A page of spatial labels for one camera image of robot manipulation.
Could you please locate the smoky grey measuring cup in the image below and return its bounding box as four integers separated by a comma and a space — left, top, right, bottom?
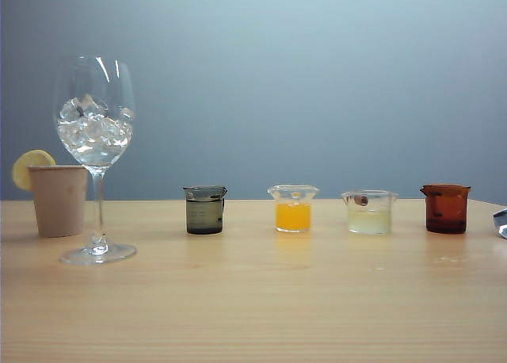
182, 185, 228, 235

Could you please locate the clear measuring cup orange juice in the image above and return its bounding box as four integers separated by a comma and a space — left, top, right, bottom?
267, 184, 321, 234

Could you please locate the clear measuring cup pale liquid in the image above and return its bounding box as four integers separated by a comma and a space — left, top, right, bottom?
341, 189, 399, 235

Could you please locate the amber brown measuring cup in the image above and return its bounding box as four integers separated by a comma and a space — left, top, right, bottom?
419, 183, 472, 235

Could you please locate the beige paper cup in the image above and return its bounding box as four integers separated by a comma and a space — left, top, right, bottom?
27, 164, 89, 239

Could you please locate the clear wine glass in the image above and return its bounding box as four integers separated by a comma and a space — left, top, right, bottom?
52, 54, 139, 266

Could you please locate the yellow lemon slice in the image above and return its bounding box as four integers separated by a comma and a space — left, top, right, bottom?
10, 149, 57, 192

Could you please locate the shiny silver metal object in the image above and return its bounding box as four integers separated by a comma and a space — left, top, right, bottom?
493, 208, 507, 240

